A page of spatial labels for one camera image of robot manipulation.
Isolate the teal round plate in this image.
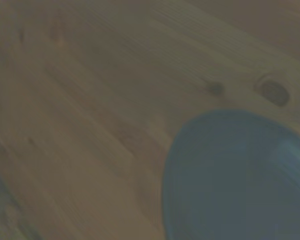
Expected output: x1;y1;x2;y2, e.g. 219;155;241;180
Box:
161;109;300;240

